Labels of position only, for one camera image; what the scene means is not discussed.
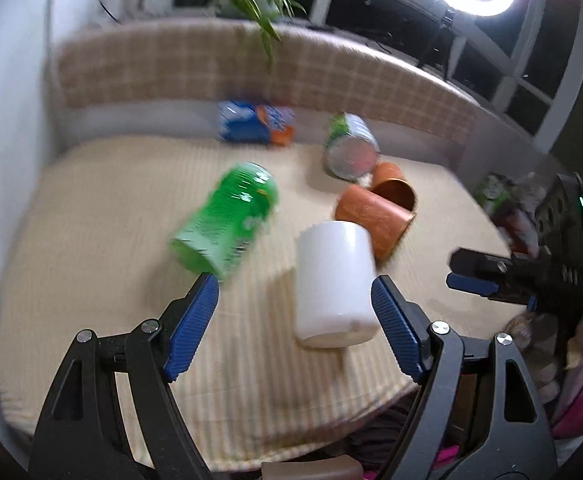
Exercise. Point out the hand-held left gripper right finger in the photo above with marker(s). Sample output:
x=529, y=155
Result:
x=396, y=330

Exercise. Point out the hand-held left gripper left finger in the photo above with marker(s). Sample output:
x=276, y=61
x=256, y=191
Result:
x=191, y=325

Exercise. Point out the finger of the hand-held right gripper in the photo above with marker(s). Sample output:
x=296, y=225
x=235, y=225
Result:
x=471, y=284
x=479, y=260

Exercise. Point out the white cup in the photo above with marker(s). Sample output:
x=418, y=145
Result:
x=334, y=280

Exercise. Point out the large orange cup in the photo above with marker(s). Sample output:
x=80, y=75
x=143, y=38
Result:
x=371, y=217

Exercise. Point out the small orange cup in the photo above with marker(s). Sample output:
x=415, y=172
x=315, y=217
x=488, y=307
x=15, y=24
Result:
x=391, y=180

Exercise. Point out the small green can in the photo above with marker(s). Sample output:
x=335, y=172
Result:
x=492, y=191

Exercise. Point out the green soda can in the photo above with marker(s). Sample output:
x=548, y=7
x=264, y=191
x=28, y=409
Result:
x=226, y=215

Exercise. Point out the beige striped mat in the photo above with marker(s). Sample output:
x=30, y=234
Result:
x=111, y=240

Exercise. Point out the brown rounded object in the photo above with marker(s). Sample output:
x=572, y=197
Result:
x=311, y=470

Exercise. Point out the silver green tin can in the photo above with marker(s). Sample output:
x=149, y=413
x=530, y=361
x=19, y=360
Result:
x=351, y=147

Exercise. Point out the blue orange snack bag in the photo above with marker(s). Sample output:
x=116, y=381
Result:
x=254, y=122

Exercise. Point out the black light stand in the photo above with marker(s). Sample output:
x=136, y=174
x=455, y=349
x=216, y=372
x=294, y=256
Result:
x=434, y=42

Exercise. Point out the checkered beige cushion backrest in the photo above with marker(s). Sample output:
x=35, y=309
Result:
x=171, y=65

